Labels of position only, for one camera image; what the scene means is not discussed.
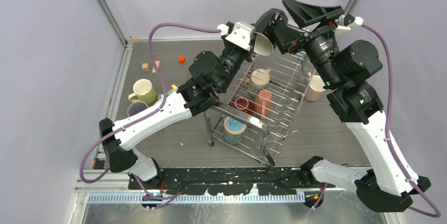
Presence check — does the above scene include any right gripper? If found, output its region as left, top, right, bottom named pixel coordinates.
left=268, top=0, right=344, bottom=87

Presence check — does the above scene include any black mug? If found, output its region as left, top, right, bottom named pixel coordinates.
left=253, top=8, right=288, bottom=56

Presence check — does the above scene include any salmon pink mug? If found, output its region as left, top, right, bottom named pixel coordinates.
left=254, top=90, right=273, bottom=120

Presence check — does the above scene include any pink faceted mug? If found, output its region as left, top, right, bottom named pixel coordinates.
left=305, top=72, right=325, bottom=102

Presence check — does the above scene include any pale yellow faceted mug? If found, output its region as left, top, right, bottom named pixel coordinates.
left=128, top=79, right=157, bottom=105

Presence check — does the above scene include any iridescent pink mug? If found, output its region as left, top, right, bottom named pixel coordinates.
left=127, top=101, right=148, bottom=117

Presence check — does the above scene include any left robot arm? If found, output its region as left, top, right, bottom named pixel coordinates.
left=99, top=39, right=253, bottom=189

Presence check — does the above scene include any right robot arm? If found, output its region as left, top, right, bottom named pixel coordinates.
left=274, top=0, right=431, bottom=212

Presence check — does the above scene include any cream mug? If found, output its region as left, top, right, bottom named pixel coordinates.
left=248, top=69, right=271, bottom=99

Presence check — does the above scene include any small orange cube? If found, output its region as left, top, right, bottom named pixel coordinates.
left=178, top=56, right=186, bottom=64

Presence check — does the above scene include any dark red mug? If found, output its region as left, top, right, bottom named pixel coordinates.
left=229, top=96, right=254, bottom=116

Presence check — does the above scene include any green toy cube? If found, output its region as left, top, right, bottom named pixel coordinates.
left=167, top=84, right=178, bottom=96

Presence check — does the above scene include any long wooden block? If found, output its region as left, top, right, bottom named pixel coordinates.
left=151, top=60, right=160, bottom=74

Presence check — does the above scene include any blue butterfly mug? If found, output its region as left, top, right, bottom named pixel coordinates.
left=223, top=116, right=247, bottom=145

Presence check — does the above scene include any small wooden cube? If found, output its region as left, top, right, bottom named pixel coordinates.
left=141, top=63, right=150, bottom=72

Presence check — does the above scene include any corner wooden block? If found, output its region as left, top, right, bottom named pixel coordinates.
left=131, top=39, right=141, bottom=45

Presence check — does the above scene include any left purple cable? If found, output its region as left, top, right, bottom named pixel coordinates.
left=79, top=22, right=222, bottom=184

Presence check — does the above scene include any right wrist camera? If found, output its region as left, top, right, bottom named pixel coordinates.
left=334, top=14, right=364, bottom=40

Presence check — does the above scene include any steel wire dish rack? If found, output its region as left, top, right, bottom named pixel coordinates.
left=208, top=51, right=315, bottom=167

